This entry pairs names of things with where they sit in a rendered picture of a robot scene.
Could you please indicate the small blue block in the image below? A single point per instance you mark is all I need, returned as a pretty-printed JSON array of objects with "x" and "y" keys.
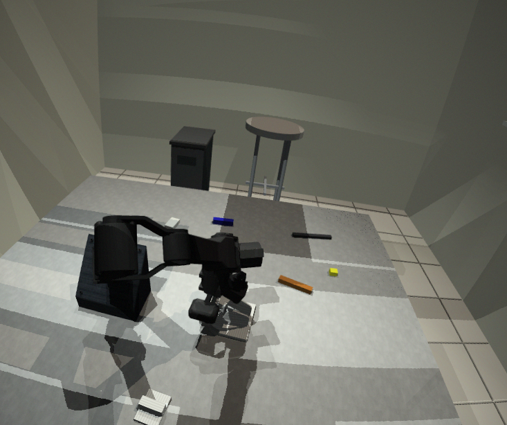
[{"x": 222, "y": 221}]

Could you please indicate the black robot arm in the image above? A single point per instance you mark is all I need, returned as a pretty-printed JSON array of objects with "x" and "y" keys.
[{"x": 115, "y": 255}]

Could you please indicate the dark grey long bar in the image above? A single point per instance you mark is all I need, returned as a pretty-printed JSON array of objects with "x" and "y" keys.
[{"x": 306, "y": 235}]

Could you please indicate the brown rectangular bar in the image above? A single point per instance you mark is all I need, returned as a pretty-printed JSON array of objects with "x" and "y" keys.
[{"x": 295, "y": 284}]

